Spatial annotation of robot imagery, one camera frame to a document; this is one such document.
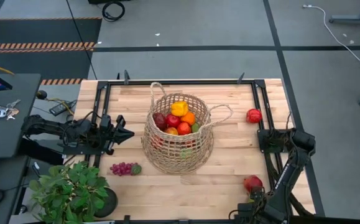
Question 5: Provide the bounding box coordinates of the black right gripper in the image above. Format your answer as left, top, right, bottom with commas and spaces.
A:
249, 188, 275, 223

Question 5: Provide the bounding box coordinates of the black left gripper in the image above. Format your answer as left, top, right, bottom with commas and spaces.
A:
99, 114, 135, 156

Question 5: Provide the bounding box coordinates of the dark red pomegranate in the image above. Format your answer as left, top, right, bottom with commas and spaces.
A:
243, 175, 264, 193

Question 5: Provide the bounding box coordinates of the small orange-red fruit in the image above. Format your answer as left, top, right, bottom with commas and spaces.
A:
150, 135, 165, 149

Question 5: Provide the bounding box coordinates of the dark maroon apple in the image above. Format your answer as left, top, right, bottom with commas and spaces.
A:
152, 112, 168, 131

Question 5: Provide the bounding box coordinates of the small red apple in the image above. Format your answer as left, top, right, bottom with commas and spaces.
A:
166, 113, 182, 128

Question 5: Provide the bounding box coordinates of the woven straw basket with handles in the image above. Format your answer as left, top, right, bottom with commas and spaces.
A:
141, 82, 234, 175

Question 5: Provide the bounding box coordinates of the red tomato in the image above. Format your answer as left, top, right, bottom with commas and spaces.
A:
177, 121, 192, 136

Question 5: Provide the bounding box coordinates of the yellow bell pepper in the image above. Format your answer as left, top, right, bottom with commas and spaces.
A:
170, 101, 189, 117

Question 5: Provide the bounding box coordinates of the orange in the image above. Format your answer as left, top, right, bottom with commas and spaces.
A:
181, 111, 196, 126

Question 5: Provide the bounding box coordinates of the purple grape bunch with leaf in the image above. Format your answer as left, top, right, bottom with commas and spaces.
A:
109, 161, 142, 177

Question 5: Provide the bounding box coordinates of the black power adapter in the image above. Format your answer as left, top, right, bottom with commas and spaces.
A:
48, 100, 77, 116

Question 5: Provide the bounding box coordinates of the black plant pot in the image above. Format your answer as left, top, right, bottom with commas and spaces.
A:
93, 186, 119, 218

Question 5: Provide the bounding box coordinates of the green leafy plant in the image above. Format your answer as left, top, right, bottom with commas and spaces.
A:
27, 160, 111, 224

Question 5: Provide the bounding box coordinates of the black desk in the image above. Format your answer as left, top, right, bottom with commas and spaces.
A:
0, 73, 42, 224

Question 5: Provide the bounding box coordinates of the black mat with hazard stripes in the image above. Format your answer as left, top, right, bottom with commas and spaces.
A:
0, 17, 103, 86

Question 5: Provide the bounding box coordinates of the grey desk leg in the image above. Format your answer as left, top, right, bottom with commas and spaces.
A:
328, 0, 360, 26

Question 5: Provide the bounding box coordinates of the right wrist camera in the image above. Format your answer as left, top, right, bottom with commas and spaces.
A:
237, 202, 256, 218

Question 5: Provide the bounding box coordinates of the black cable sleeve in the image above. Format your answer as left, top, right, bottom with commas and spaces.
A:
265, 154, 314, 217

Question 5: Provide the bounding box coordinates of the long black floor cable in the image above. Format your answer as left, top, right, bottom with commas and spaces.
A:
65, 0, 98, 80

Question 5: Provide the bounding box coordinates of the coiled black cable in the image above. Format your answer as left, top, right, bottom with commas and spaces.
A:
101, 0, 126, 22

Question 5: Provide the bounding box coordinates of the white cable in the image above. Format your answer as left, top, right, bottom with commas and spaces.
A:
302, 4, 360, 64

